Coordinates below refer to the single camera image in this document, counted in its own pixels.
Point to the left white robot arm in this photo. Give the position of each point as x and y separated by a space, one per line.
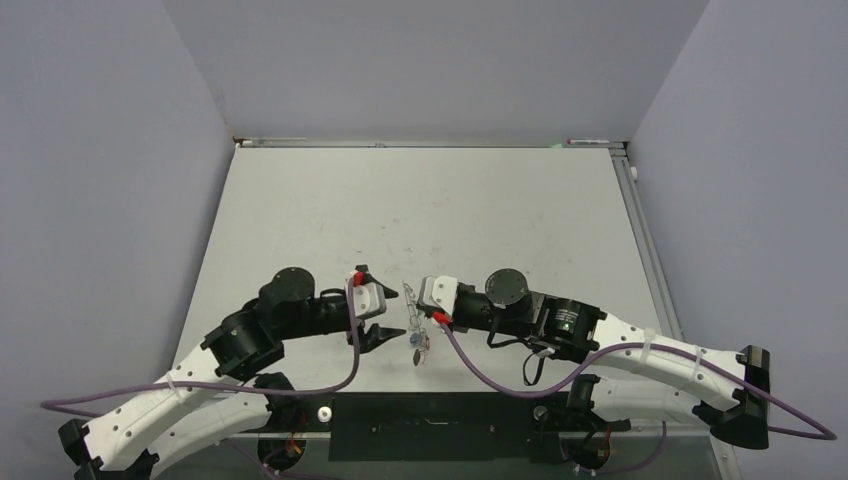
220 388

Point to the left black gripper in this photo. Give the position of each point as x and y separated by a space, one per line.
375 334

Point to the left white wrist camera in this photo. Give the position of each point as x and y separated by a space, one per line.
367 300

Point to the aluminium frame rail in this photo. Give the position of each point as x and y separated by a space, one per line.
658 286
397 143

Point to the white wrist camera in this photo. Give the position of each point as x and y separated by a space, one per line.
367 300
438 293

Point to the aluminium frame rail back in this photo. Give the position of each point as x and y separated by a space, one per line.
397 143

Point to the aluminium frame rail right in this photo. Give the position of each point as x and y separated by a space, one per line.
658 286

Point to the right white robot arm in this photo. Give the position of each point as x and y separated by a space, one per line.
722 390

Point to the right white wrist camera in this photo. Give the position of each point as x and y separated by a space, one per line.
438 293

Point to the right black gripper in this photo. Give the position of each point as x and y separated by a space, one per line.
455 324

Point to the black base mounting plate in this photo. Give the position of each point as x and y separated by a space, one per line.
470 426

